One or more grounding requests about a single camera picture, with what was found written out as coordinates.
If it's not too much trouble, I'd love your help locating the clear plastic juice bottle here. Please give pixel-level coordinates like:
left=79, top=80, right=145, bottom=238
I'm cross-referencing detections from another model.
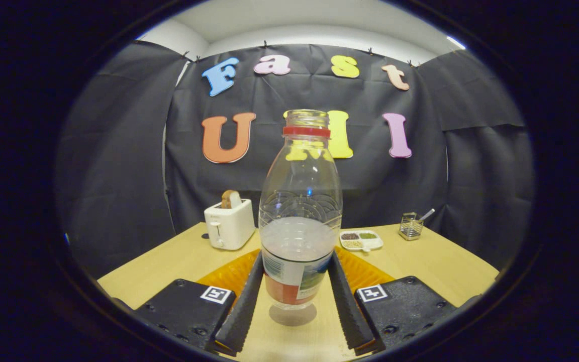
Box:
left=258, top=109, right=343, bottom=311

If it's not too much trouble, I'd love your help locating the round brown coaster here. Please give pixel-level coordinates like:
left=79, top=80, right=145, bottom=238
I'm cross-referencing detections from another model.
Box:
left=269, top=302, right=318, bottom=327

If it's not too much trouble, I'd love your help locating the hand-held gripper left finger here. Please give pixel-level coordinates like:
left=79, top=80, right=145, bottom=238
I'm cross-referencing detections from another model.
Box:
left=134, top=249, right=265, bottom=355

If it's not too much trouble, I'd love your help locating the small wire mesh holder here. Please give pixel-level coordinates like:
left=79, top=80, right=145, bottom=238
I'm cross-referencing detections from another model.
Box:
left=399, top=212, right=424, bottom=241

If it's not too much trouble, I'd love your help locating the wooden table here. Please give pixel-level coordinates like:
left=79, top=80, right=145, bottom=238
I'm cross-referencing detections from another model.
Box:
left=98, top=223, right=500, bottom=360

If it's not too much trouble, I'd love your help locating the white toaster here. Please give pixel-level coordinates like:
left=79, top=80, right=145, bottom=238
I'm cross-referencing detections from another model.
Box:
left=204, top=199, right=256, bottom=250

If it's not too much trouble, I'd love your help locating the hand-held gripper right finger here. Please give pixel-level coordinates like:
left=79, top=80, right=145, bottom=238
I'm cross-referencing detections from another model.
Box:
left=326, top=249, right=459, bottom=355

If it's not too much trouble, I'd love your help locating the white divided dish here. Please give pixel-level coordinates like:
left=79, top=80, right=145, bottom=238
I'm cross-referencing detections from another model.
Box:
left=339, top=230, right=384, bottom=252

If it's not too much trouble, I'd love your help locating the black backdrop cloth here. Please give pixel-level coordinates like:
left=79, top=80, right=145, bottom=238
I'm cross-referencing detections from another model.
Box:
left=56, top=40, right=536, bottom=280

